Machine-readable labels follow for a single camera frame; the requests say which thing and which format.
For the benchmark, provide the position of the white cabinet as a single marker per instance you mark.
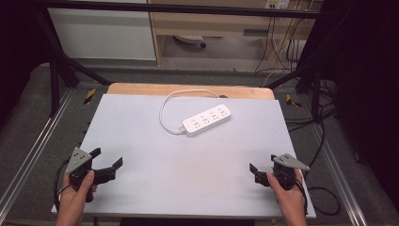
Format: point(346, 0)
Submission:
point(103, 34)

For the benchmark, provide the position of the white wall socket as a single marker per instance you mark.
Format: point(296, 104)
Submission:
point(277, 3)

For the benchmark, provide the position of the wooden board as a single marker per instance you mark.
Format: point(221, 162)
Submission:
point(188, 89)

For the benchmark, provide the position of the office chair base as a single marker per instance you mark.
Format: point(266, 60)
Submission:
point(191, 39)

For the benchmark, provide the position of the person's right hand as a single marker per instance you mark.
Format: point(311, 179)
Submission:
point(288, 199)

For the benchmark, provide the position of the black horizontal frame bar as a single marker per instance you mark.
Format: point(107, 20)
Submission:
point(188, 8)

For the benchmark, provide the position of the black metal stand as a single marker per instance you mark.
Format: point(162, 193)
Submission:
point(55, 81)
point(315, 81)

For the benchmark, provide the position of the wooden desk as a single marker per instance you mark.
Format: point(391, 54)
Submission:
point(219, 22)

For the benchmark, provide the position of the person's left hand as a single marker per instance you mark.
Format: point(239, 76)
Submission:
point(75, 194)

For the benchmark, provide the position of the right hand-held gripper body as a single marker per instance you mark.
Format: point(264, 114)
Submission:
point(287, 171)

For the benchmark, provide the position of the black curtain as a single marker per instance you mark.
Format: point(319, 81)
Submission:
point(19, 47)
point(370, 78)

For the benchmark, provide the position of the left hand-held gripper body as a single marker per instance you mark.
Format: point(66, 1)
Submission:
point(77, 159)

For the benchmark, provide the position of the aluminium rail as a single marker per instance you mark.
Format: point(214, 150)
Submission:
point(34, 150)
point(340, 175)

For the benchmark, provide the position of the white power strip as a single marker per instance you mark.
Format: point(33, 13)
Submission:
point(207, 120)

